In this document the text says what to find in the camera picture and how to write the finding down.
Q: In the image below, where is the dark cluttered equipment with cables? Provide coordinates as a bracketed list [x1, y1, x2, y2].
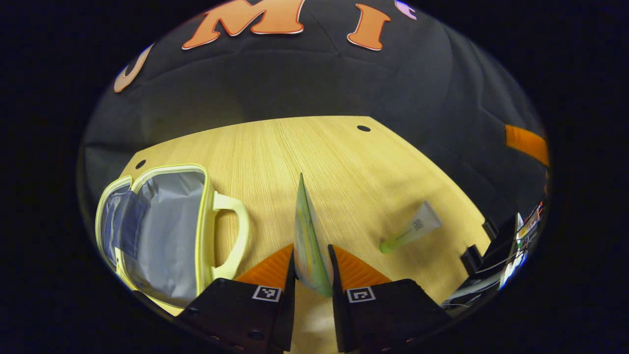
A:
[442, 202, 545, 316]

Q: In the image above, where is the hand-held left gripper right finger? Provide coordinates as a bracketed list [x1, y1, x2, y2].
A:
[328, 244, 450, 354]

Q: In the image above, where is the green skin care sachet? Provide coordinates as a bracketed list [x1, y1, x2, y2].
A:
[294, 173, 335, 298]

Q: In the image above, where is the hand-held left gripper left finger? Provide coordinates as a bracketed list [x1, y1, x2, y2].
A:
[176, 243, 296, 354]

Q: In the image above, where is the pale yellow suitcase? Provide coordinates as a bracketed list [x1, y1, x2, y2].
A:
[95, 164, 250, 311]

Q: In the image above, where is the white green-capped cream tube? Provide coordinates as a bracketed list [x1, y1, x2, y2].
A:
[379, 201, 442, 255]

